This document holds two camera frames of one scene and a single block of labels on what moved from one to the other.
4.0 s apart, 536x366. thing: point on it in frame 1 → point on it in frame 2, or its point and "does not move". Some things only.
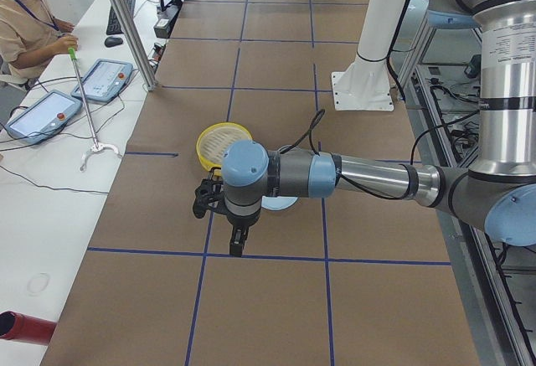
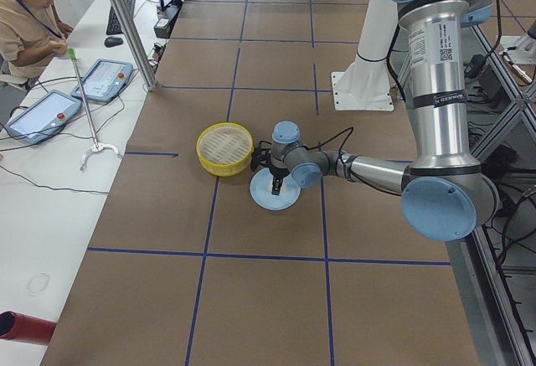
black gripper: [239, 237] → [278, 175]
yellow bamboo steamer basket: [213, 140] does not move
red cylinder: [21, 327] does not move
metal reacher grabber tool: [72, 53] does not move
